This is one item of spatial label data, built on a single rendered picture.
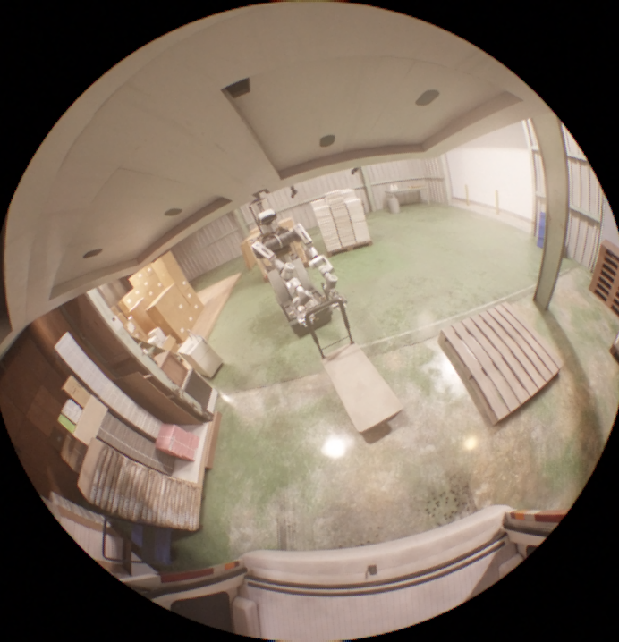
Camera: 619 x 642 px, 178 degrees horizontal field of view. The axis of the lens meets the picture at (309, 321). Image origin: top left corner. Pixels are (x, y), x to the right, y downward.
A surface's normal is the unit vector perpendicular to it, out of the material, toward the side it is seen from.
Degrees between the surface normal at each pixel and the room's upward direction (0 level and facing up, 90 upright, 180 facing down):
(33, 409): 90
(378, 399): 0
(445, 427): 0
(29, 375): 90
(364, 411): 0
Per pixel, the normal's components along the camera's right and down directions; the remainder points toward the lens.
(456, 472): -0.32, -0.75
